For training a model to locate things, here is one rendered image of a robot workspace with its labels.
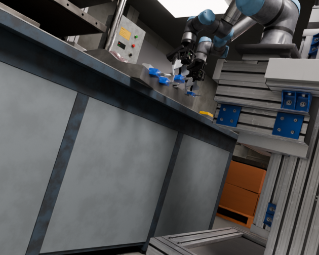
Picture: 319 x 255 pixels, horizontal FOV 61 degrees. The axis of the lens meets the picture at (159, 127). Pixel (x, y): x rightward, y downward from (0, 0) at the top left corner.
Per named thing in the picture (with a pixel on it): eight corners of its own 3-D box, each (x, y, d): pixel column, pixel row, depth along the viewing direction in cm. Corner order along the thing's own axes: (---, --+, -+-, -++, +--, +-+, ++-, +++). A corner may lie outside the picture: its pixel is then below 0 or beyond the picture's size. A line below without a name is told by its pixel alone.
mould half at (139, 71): (163, 96, 131) (170, 75, 132) (139, 78, 107) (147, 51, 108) (84, 79, 152) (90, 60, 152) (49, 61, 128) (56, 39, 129)
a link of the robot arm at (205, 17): (222, 14, 140) (208, 24, 150) (205, 4, 135) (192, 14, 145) (220, 28, 138) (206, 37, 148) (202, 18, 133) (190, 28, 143)
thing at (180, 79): (193, 85, 137) (195, 76, 138) (187, 80, 133) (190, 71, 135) (172, 86, 145) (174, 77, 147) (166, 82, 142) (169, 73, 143)
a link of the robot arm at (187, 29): (193, 12, 146) (185, 19, 153) (188, 29, 143) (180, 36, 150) (205, 19, 149) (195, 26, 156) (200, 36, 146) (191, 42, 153)
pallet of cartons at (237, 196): (194, 206, 322) (209, 154, 327) (224, 206, 395) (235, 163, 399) (300, 252, 252) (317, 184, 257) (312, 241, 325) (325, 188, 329)
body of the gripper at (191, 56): (186, 57, 138) (192, 37, 141) (172, 59, 143) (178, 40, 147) (194, 65, 143) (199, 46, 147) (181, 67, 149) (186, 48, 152)
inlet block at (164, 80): (178, 91, 123) (182, 80, 124) (175, 88, 119) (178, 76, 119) (154, 86, 129) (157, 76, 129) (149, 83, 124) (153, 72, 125)
